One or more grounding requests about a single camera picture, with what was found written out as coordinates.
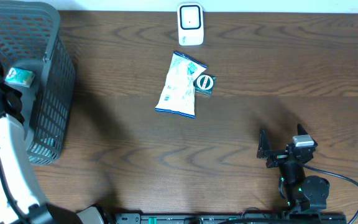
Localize teal tissue pack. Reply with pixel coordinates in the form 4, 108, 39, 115
4, 67, 35, 88

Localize dark green round-logo box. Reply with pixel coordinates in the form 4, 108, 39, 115
194, 73, 216, 96

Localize white blue-edged snack bag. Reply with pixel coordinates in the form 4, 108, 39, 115
155, 51, 208, 119

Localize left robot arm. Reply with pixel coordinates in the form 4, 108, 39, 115
0, 67, 109, 224

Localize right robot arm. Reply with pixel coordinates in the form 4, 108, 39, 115
257, 124, 330, 218

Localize white barcode scanner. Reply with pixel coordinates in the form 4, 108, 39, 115
177, 2, 204, 46

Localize grey plastic mesh basket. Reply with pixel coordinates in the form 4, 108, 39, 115
0, 1, 75, 166

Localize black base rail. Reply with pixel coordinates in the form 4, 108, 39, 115
111, 212, 347, 224

